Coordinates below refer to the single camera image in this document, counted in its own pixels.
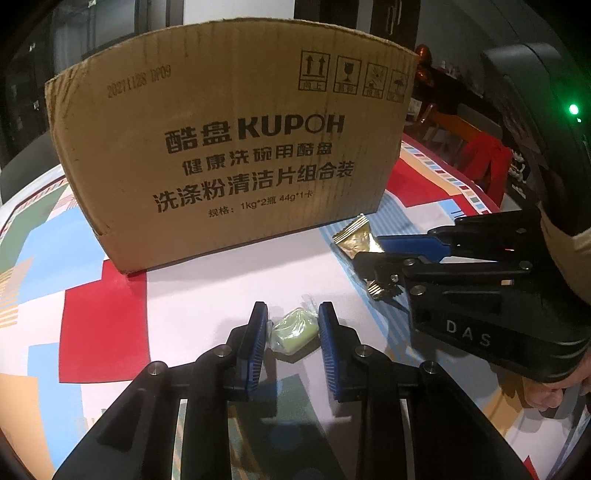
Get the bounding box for gold snack packet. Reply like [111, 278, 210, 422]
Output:
[331, 213, 402, 303]

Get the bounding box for red foil balloons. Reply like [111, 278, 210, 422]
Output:
[416, 44, 435, 86]

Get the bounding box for pale green candy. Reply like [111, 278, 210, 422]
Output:
[267, 295, 324, 356]

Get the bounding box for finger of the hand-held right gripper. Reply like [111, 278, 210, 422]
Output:
[353, 251, 532, 289]
[376, 210, 541, 264]

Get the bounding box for dark sideboard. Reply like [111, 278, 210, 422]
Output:
[434, 69, 490, 116]

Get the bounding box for grey upholstered chair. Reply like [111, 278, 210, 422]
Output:
[457, 104, 504, 139]

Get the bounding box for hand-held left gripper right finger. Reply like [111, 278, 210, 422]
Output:
[318, 301, 541, 480]

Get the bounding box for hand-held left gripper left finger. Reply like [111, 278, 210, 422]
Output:
[52, 301, 269, 480]

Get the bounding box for wooden chair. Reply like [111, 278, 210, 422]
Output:
[418, 104, 490, 167]

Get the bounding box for dark wardrobe with long handles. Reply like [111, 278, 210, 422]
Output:
[318, 0, 419, 51]

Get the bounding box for colourful checked tablecloth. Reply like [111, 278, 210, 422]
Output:
[0, 134, 591, 480]

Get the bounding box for red jacket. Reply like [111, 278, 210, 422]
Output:
[464, 134, 513, 204]

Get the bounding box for brown cardboard box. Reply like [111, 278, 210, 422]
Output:
[45, 17, 419, 276]

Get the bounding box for sliding glass door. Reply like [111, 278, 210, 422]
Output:
[14, 0, 183, 88]

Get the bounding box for person's right hand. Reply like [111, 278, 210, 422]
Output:
[526, 216, 591, 412]

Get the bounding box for low grey dining chair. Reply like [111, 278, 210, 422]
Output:
[0, 134, 61, 204]

